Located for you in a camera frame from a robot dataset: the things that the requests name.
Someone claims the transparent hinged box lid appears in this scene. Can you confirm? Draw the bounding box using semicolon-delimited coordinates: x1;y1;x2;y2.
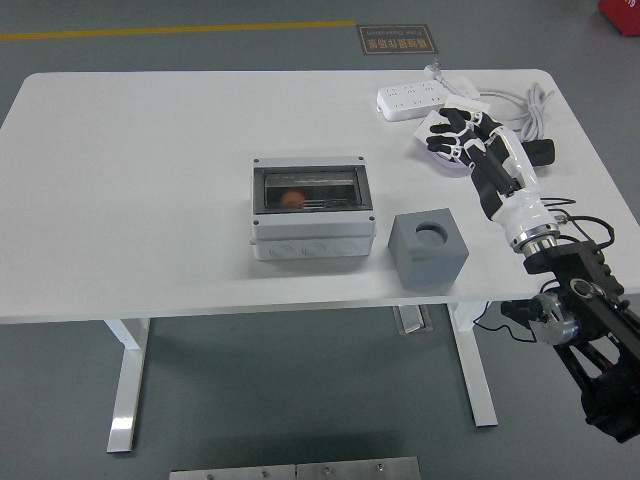
252;164;375;216

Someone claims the black power adapter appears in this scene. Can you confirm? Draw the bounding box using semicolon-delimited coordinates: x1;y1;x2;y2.
522;138;556;171

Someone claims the yellow floor tape line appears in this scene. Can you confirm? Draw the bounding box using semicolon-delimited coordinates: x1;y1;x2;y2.
0;19;357;42

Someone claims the brown floor sign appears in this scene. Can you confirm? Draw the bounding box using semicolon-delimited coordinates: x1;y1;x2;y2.
357;24;439;56

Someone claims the grey block holder with hole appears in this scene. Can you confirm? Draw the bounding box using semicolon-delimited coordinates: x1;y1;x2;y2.
387;209;470;291

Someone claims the grey metal plate with screws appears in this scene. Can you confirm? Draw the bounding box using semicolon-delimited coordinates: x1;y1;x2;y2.
296;455;421;480
168;464;297;480

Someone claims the white power plug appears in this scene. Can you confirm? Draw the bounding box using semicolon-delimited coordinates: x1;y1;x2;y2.
423;59;449;84

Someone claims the thin black adapter cable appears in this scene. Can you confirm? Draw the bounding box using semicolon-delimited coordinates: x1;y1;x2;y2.
472;196;576;345

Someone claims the small white adapter box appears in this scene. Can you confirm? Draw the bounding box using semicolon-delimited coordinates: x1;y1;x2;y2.
447;77;481;100

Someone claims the purple tray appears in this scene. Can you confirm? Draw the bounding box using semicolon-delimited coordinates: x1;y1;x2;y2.
424;144;474;179

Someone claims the white power strip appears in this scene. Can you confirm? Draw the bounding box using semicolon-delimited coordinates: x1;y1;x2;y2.
375;79;451;123

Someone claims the grey metal floor plate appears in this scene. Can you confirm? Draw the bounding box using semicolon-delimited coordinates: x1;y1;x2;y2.
392;304;435;335

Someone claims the white table leg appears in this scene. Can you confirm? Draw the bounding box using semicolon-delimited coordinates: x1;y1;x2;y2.
103;318;151;454
447;299;499;428

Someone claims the red object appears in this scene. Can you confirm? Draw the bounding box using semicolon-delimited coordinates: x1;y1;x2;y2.
598;0;640;37

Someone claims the grey plastic junction box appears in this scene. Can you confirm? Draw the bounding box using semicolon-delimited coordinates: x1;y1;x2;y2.
249;157;377;262

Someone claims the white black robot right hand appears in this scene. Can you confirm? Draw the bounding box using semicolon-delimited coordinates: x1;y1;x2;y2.
426;106;560;246

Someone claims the white power cord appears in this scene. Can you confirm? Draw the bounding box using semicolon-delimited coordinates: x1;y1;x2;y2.
474;82;557;142

